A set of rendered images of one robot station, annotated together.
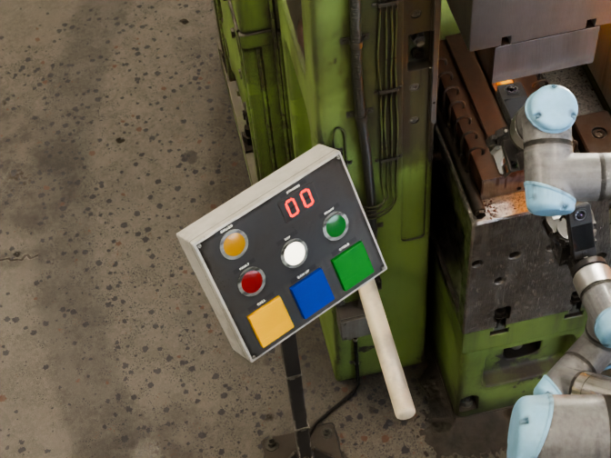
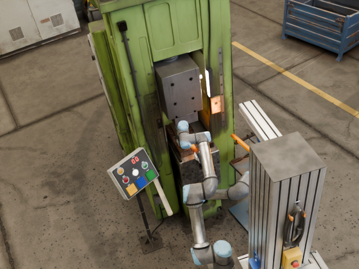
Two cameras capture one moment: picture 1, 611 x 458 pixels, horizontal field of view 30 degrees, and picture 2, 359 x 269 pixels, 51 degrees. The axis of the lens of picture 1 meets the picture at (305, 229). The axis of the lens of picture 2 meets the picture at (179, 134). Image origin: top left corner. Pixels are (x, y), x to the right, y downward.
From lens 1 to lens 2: 99 cm
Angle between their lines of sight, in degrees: 13
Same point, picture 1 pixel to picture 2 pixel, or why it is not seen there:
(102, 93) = (88, 158)
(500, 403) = not seen: hidden behind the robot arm
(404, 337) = (173, 204)
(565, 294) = not seen: hidden behind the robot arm
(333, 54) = (139, 126)
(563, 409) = (192, 186)
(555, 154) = (185, 134)
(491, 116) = not seen: hidden behind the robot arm
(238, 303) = (123, 185)
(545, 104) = (180, 124)
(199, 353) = (120, 219)
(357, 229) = (150, 166)
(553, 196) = (185, 143)
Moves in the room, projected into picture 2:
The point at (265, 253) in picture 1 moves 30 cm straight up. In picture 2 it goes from (128, 172) to (120, 144)
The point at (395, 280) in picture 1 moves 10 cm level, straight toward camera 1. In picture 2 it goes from (167, 187) to (168, 194)
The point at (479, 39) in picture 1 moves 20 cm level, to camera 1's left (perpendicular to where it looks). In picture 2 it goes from (170, 117) to (146, 123)
